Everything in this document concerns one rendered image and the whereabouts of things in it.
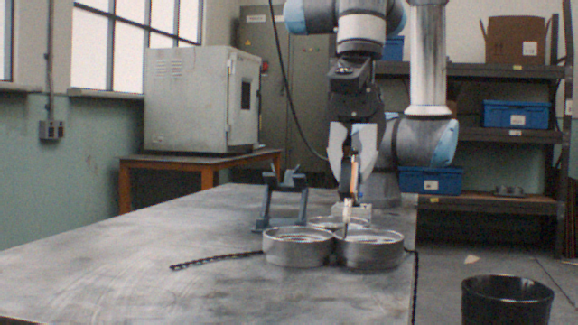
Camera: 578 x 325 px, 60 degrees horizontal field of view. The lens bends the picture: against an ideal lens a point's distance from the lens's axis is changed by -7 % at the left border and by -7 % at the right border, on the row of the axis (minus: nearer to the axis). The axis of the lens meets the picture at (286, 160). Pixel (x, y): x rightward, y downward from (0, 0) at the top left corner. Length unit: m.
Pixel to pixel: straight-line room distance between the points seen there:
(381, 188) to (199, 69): 2.00
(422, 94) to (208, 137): 1.99
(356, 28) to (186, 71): 2.40
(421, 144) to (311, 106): 3.43
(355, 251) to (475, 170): 4.12
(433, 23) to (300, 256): 0.72
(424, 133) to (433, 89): 0.10
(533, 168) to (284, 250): 4.27
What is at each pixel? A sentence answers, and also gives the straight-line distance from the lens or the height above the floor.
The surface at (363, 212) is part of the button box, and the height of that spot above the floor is 0.84.
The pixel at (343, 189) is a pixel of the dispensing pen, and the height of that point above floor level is 0.91.
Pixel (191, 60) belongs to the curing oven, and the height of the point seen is 1.35.
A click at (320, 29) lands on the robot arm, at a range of 0.98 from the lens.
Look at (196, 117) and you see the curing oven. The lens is 3.13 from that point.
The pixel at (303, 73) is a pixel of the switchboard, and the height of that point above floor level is 1.42.
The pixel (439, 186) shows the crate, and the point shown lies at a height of 0.52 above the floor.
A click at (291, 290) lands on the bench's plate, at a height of 0.80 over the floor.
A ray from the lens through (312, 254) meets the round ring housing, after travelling 0.75.
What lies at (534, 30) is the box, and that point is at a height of 1.77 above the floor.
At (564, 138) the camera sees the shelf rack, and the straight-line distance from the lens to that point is 4.34.
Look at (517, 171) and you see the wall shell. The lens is 4.89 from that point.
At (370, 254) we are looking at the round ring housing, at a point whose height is 0.82.
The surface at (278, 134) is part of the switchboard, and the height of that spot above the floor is 0.88.
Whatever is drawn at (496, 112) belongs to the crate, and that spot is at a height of 1.13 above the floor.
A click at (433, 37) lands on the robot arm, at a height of 1.21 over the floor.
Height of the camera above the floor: 1.01
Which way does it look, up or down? 4 degrees down
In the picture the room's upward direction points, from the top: 2 degrees clockwise
